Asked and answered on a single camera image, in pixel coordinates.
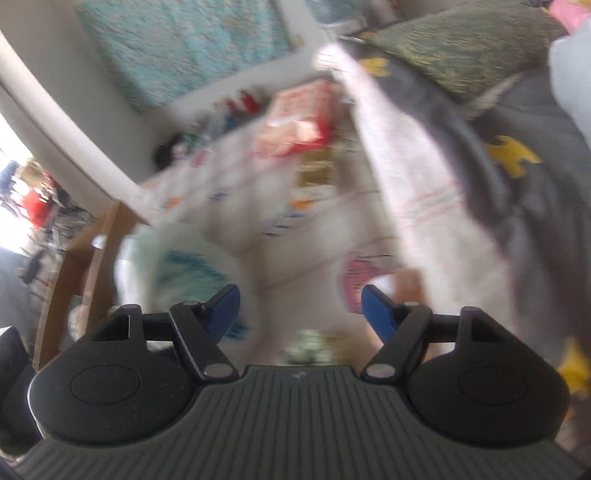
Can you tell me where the white striped blanket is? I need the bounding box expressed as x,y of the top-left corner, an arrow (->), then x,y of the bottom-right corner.
316,44 -> 532,333

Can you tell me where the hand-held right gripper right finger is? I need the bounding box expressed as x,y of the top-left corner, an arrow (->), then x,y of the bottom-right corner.
360,285 -> 509,383

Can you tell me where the pink wet wipes pack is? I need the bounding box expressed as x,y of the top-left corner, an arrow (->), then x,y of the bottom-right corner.
256,79 -> 340,158

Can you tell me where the brown cardboard box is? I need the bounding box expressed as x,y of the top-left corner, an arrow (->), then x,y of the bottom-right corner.
34,200 -> 153,370

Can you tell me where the checked pink bed sheet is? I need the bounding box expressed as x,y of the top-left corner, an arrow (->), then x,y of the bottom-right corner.
139,111 -> 407,365

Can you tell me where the green leaf pattern pillow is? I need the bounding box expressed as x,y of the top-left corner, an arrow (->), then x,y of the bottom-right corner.
365,0 -> 571,107

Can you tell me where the white plastic bag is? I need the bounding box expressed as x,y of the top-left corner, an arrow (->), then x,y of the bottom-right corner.
113,228 -> 262,352

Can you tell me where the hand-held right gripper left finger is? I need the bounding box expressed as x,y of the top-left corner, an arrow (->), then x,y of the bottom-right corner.
88,285 -> 241,383

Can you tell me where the teal floral wall cloth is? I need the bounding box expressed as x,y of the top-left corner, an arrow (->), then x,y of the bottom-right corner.
76,0 -> 296,114

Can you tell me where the red thermos bottle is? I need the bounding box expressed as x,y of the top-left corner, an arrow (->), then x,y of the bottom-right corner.
235,90 -> 259,116

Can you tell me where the wheelchair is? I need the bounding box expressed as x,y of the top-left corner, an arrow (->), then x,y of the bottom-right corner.
0,159 -> 98,287

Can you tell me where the pink white pillow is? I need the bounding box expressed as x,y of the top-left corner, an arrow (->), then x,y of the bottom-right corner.
547,0 -> 591,139

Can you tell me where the grey quilt yellow pattern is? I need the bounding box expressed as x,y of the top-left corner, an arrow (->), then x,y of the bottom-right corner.
342,39 -> 591,402

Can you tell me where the green scrunchie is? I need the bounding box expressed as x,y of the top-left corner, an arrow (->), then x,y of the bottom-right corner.
281,329 -> 335,365

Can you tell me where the red plastic bag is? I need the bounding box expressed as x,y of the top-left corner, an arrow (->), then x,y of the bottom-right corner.
25,187 -> 51,227

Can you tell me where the dark cloth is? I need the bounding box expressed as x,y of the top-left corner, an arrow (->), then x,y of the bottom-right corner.
154,133 -> 185,169

